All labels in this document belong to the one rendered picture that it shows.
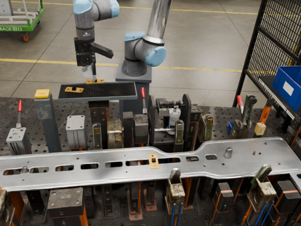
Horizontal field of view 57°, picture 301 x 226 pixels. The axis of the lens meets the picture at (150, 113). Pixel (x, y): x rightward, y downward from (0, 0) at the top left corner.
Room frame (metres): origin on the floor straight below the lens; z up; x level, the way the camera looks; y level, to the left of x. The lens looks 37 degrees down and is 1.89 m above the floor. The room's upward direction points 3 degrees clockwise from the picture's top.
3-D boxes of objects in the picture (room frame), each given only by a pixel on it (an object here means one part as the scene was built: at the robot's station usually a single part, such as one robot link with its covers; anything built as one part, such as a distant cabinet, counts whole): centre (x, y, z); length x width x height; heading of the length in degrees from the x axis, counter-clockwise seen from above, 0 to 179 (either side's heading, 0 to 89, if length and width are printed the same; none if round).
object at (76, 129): (0.94, 0.33, 0.90); 0.13 x 0.10 x 0.41; 10
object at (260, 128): (1.05, -0.54, 0.88); 0.04 x 0.04 x 0.36; 10
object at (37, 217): (0.74, 0.50, 0.84); 0.11 x 0.06 x 0.29; 10
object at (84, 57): (1.11, 0.30, 1.37); 0.09 x 0.08 x 0.12; 107
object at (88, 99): (1.12, 0.26, 1.16); 0.37 x 0.14 x 0.02; 100
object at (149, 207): (0.84, -0.02, 0.84); 0.13 x 0.05 x 0.29; 10
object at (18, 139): (0.89, 0.58, 0.88); 0.11 x 0.10 x 0.36; 10
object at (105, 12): (1.19, 0.23, 1.53); 0.11 x 0.11 x 0.08; 42
